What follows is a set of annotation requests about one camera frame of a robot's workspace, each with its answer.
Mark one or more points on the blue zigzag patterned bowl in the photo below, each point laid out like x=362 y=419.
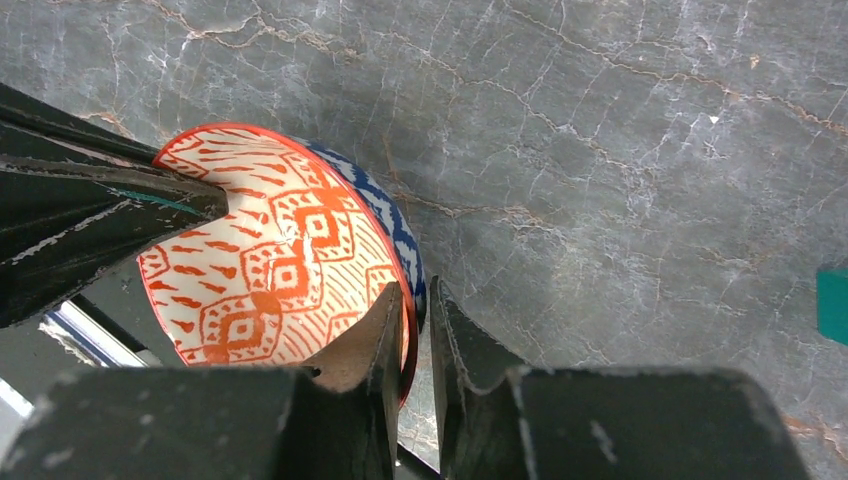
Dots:
x=309 y=242

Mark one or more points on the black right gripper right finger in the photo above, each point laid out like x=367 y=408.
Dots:
x=501 y=418

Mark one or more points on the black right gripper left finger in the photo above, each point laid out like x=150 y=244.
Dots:
x=333 y=416

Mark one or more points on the teal block on floor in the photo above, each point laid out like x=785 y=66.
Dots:
x=832 y=304

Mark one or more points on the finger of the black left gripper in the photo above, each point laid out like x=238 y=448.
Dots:
x=77 y=201

